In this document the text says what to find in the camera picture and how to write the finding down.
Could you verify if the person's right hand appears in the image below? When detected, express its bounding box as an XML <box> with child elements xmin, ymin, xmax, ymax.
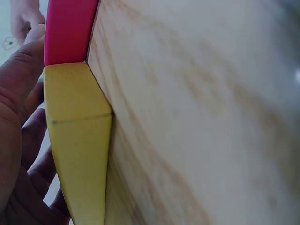
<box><xmin>10</xmin><ymin>0</ymin><xmax>46</xmax><ymax>47</ymax></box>

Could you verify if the pink wooden block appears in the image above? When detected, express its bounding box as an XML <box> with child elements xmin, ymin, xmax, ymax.
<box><xmin>43</xmin><ymin>0</ymin><xmax>100</xmax><ymax>66</ymax></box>

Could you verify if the person's left hand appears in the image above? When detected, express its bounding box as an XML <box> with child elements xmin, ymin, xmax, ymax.
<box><xmin>0</xmin><ymin>23</ymin><xmax>74</xmax><ymax>225</ymax></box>

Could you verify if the yellow wooden block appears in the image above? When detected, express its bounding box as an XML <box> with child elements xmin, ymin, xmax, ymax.
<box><xmin>43</xmin><ymin>61</ymin><xmax>113</xmax><ymax>225</ymax></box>

